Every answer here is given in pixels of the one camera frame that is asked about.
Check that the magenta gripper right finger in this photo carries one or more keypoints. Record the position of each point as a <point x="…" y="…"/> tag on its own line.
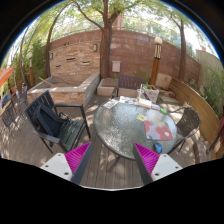
<point x="153" y="166"/>

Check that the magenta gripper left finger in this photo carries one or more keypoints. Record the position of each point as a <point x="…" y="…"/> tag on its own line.
<point x="70" y="166"/>

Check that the blue computer mouse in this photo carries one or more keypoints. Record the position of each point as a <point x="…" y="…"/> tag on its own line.
<point x="158" y="147"/>

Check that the floral mouse pad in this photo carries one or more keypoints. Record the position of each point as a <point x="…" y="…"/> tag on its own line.
<point x="157" y="130"/>

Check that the black slatted patio chair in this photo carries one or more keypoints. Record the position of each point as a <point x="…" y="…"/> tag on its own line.
<point x="70" y="133"/>

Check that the round glass patio table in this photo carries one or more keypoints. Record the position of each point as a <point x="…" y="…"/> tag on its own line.
<point x="118" y="128"/>

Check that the black bag on chair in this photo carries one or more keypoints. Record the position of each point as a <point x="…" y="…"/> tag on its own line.
<point x="47" y="121"/>

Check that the green marker pen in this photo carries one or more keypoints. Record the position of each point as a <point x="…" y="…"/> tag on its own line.
<point x="163" y="111"/>

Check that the dark wicker chair right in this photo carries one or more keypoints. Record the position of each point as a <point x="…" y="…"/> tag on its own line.
<point x="187" y="126"/>

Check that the white basket bag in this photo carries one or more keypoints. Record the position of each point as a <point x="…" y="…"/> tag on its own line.
<point x="152" y="93"/>

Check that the clear plastic cup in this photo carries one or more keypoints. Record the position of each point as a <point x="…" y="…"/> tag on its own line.
<point x="139" y="93"/>

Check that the stone planter box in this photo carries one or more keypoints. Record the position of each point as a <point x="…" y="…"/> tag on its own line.
<point x="63" y="92"/>

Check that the curved wooden bench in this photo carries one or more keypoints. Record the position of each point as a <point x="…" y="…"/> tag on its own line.
<point x="209" y="120"/>

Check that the brown chair behind table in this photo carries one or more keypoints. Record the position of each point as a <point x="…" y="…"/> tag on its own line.
<point x="127" y="86"/>

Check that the dark chair far left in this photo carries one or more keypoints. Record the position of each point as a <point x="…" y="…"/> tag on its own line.
<point x="7" y="113"/>

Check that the grey utility box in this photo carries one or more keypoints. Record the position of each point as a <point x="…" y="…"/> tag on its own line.
<point x="116" y="66"/>

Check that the orange umbrella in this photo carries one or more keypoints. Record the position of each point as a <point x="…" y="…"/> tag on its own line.
<point x="5" y="74"/>

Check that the central tree trunk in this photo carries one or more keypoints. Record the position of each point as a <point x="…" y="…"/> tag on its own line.
<point x="105" y="41"/>

